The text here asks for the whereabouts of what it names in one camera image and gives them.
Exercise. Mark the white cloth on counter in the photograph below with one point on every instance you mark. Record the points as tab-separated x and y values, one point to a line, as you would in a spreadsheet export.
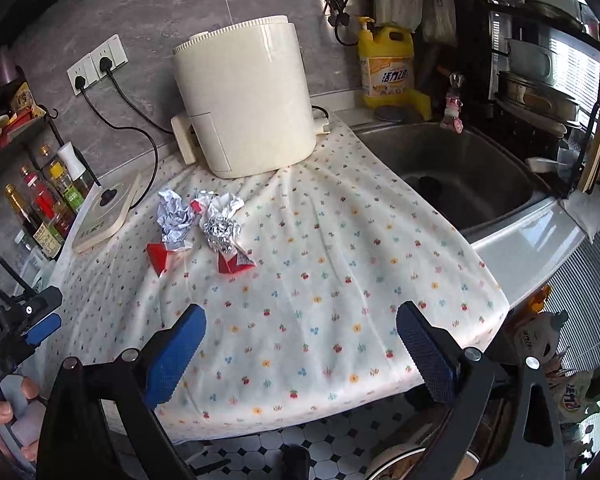
584	209

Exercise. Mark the cream kettle base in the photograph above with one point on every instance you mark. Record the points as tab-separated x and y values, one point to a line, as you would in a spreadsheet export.
107	214

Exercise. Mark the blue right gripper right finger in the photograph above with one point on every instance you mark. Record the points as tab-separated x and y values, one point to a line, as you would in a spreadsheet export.
434	352

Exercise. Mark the dark soy sauce bottle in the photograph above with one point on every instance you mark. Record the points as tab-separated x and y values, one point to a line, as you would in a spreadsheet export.
32	223

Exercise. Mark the black spice rack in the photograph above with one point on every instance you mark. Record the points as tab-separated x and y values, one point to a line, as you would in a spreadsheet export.
26	119

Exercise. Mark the foil ball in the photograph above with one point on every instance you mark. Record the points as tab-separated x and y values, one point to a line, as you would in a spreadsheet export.
221	233

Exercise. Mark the white wall socket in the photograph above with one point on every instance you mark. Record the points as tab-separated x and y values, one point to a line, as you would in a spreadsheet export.
88	67

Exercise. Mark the red paper box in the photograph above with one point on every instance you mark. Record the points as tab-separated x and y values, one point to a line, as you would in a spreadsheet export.
161	257

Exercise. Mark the printed paper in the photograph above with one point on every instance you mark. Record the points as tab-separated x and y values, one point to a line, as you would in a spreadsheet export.
175	218

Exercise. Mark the yellow detergent jug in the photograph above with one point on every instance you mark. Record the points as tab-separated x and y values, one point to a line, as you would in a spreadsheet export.
386	62

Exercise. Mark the white tissue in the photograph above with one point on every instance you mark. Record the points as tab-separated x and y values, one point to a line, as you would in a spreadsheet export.
207	205

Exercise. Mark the person's left hand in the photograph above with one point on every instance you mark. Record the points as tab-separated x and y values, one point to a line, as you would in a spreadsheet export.
30	391

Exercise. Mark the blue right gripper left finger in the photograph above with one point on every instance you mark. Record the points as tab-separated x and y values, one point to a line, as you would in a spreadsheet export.
168	353

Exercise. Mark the red cap sauce bottle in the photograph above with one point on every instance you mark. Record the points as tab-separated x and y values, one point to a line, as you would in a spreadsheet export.
53	208

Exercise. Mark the floral white tablecloth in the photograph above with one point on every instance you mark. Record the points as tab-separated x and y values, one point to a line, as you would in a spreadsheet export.
338	243

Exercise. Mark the cream air fryer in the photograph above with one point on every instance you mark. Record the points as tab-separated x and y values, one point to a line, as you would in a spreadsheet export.
247	103

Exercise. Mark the green label oil bottle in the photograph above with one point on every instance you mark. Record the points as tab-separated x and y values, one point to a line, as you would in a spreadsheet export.
57	174

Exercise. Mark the stainless steel sink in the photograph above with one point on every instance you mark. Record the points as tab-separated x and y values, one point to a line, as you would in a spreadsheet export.
473	182

